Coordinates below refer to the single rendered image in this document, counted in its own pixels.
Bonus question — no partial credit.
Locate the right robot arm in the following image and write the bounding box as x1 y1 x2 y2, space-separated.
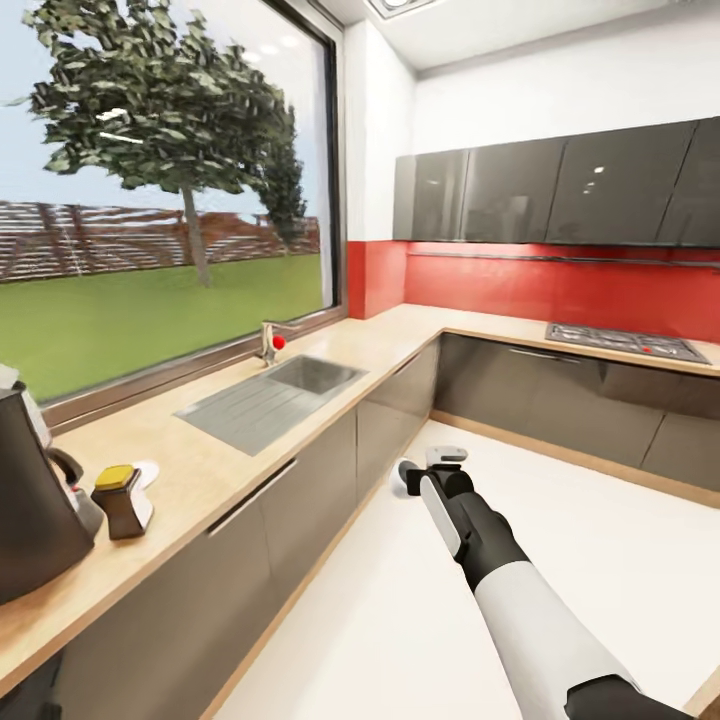
406 445 697 720

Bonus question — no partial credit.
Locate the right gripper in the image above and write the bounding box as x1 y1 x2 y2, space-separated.
406 468 430 499

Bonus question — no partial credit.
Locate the coffee cup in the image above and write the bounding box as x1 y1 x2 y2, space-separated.
388 457 420 501

